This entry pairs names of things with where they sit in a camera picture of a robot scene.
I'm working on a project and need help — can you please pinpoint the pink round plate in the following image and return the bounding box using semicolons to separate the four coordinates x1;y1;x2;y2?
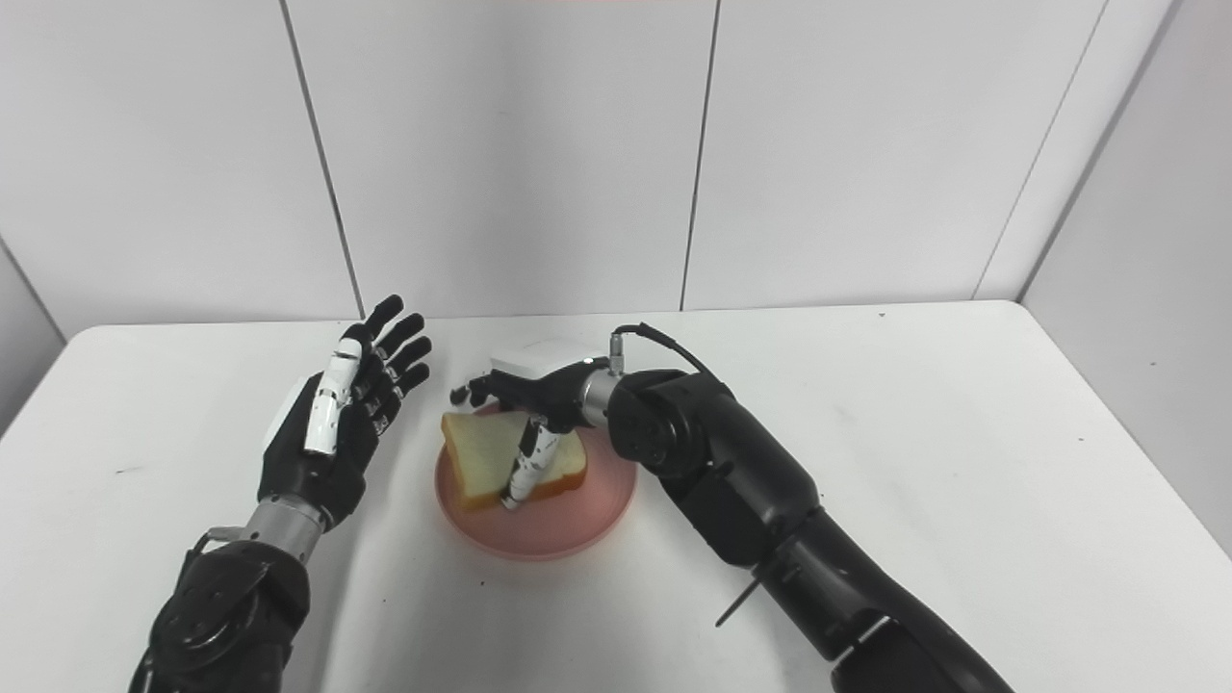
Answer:
434;402;638;562

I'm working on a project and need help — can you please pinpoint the slice of white bread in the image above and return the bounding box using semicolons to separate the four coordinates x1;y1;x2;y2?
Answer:
441;409;588;513

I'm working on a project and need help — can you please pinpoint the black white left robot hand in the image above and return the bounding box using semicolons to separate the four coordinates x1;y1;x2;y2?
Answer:
258;295;433;532

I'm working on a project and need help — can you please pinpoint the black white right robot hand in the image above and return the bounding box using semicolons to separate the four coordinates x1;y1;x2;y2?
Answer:
449;337;609;511

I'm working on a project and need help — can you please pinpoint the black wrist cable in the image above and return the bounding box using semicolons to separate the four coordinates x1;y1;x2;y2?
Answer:
611;323;718;381

